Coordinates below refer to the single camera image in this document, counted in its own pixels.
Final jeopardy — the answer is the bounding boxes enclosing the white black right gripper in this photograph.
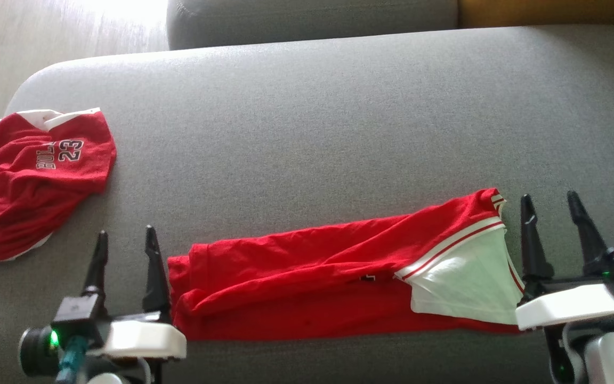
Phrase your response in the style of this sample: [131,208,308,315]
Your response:
[515,190,614,332]

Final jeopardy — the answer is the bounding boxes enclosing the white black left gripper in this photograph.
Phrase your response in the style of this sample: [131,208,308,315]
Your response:
[18,224,187,378]

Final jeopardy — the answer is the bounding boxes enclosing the red shorts with 23 print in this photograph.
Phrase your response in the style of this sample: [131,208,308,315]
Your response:
[0,108,118,263]

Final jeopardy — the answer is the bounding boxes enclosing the red Bulls jersey white trim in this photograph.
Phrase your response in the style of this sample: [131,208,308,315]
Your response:
[167,187,527,342]

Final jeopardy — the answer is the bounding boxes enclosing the large grey sofa ottoman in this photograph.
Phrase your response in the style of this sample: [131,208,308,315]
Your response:
[0,24,614,384]

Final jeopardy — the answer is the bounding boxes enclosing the yellow sofa back cushion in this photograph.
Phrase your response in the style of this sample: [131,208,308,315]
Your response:
[456,0,614,29]

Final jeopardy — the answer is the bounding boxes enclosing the teal left camera connector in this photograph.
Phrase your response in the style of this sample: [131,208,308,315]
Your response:
[55,335,93,384]

